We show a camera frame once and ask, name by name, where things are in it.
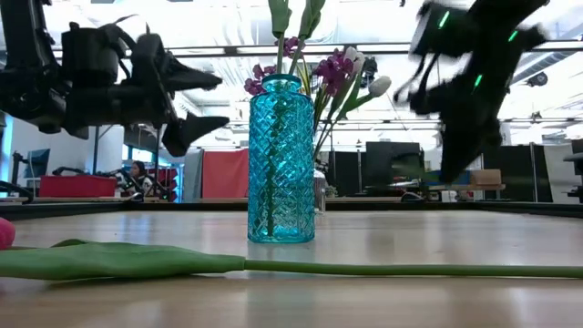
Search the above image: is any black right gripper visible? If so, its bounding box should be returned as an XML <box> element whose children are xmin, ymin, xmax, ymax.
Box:
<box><xmin>393</xmin><ymin>25</ymin><xmax>551</xmax><ymax>184</ymax></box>

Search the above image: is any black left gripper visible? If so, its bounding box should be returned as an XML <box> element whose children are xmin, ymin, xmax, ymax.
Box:
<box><xmin>61</xmin><ymin>21</ymin><xmax>231</xmax><ymax>159</ymax></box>

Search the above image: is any small purple flower sprig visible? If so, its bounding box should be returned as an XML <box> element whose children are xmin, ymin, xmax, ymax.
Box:
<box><xmin>243</xmin><ymin>36</ymin><xmax>302</xmax><ymax>97</ymax></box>

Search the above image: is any white artificial tulip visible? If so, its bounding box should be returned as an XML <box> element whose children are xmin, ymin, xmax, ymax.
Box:
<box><xmin>318</xmin><ymin>75</ymin><xmax>393</xmax><ymax>156</ymax></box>
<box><xmin>318</xmin><ymin>45</ymin><xmax>365</xmax><ymax>151</ymax></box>

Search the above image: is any large purple flower bunch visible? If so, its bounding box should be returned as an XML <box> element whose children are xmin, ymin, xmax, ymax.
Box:
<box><xmin>295</xmin><ymin>47</ymin><xmax>361</xmax><ymax>160</ymax></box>

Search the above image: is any blue patterned glass vase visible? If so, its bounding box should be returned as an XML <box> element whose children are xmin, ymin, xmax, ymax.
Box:
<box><xmin>247</xmin><ymin>73</ymin><xmax>316</xmax><ymax>244</ymax></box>

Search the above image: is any clear glass vase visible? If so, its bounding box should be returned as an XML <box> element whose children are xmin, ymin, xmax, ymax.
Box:
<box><xmin>312</xmin><ymin>166</ymin><xmax>327</xmax><ymax>215</ymax></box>

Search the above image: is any blue plastic bin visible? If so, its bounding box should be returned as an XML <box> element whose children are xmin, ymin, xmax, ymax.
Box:
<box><xmin>427</xmin><ymin>170</ymin><xmax>471</xmax><ymax>186</ymax></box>

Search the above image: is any black computer monitor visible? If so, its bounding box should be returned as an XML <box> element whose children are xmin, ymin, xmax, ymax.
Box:
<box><xmin>365</xmin><ymin>141</ymin><xmax>424</xmax><ymax>197</ymax></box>

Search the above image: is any grey partition panel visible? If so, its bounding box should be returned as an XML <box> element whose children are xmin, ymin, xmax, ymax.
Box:
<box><xmin>183</xmin><ymin>149</ymin><xmax>204</xmax><ymax>203</ymax></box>

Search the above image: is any cardboard box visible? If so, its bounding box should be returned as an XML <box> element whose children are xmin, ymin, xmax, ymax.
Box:
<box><xmin>470</xmin><ymin>169</ymin><xmax>503</xmax><ymax>186</ymax></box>

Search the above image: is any wooden background table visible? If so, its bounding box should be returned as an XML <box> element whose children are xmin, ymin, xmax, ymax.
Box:
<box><xmin>427</xmin><ymin>183</ymin><xmax>506</xmax><ymax>191</ymax></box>

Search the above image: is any orange partition panel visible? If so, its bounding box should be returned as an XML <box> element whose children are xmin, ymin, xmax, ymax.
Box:
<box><xmin>201</xmin><ymin>149</ymin><xmax>251</xmax><ymax>200</ymax></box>

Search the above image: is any person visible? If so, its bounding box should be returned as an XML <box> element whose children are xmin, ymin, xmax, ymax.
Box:
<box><xmin>128</xmin><ymin>159</ymin><xmax>154</xmax><ymax>198</ymax></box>

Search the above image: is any black partition panel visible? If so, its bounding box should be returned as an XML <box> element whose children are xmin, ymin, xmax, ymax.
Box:
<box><xmin>326</xmin><ymin>149</ymin><xmax>365</xmax><ymax>198</ymax></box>
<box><xmin>482</xmin><ymin>144</ymin><xmax>546</xmax><ymax>203</ymax></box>

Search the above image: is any red box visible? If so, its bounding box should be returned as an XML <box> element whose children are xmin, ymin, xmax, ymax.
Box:
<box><xmin>39</xmin><ymin>175</ymin><xmax>118</xmax><ymax>199</ymax></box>

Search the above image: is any small blue-lit monitor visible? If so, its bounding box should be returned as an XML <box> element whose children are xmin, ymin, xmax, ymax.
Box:
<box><xmin>23</xmin><ymin>148</ymin><xmax>51</xmax><ymax>179</ymax></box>

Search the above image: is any wall-mounted black screen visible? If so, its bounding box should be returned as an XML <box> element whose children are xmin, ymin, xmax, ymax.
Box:
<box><xmin>123</xmin><ymin>123</ymin><xmax>160</xmax><ymax>154</ymax></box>

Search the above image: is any black overhead rig camera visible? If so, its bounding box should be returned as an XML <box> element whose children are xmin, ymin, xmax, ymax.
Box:
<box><xmin>362</xmin><ymin>56</ymin><xmax>379</xmax><ymax>87</ymax></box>

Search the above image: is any silver ceiling duct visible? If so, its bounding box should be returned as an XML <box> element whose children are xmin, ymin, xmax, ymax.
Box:
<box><xmin>512</xmin><ymin>50</ymin><xmax>561</xmax><ymax>86</ymax></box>

